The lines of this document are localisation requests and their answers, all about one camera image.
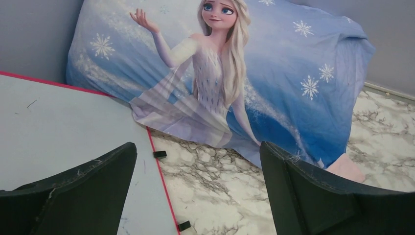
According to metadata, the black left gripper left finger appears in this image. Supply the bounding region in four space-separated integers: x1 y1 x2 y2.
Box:
0 142 137 235

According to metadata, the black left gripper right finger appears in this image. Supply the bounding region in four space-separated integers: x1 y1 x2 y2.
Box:
260 142 415 235

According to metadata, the pink-framed whiteboard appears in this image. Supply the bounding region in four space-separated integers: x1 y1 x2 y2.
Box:
0 72 179 235

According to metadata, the black whiteboard clip lower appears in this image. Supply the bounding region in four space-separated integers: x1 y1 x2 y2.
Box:
177 221 191 232

